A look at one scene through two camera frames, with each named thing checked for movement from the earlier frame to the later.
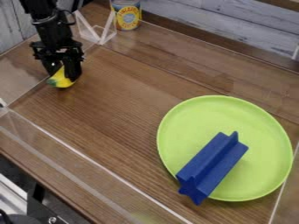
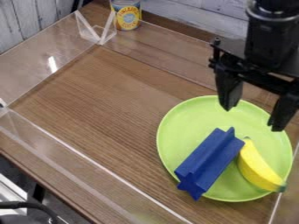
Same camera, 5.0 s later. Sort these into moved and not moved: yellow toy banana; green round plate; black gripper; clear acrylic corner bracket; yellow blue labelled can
Moved: yellow toy banana; black gripper
Not moved: yellow blue labelled can; clear acrylic corner bracket; green round plate
